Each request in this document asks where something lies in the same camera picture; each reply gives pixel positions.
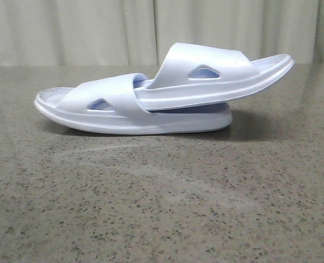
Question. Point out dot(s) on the light blue slipper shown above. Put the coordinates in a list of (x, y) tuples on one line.
[(111, 106), (194, 75)]

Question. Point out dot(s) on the beige pleated curtain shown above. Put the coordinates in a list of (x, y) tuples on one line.
[(58, 33)]

